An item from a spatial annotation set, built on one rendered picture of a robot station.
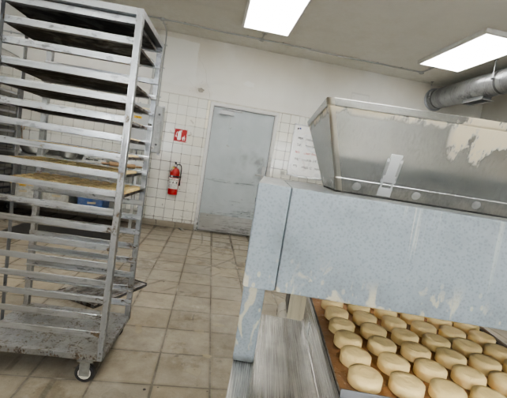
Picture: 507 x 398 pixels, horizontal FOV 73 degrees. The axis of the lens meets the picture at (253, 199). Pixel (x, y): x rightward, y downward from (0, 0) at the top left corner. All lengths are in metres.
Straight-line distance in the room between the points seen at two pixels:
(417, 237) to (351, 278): 0.11
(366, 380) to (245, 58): 5.52
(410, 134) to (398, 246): 0.17
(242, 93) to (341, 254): 5.28
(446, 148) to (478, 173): 0.07
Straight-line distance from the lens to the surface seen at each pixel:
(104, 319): 1.95
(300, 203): 0.51
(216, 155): 5.65
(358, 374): 0.59
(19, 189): 5.63
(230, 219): 5.74
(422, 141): 0.59
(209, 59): 5.82
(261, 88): 5.78
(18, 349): 2.17
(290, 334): 0.84
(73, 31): 1.94
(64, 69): 1.91
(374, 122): 0.57
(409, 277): 0.57
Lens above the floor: 1.20
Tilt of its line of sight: 6 degrees down
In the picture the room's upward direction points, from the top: 9 degrees clockwise
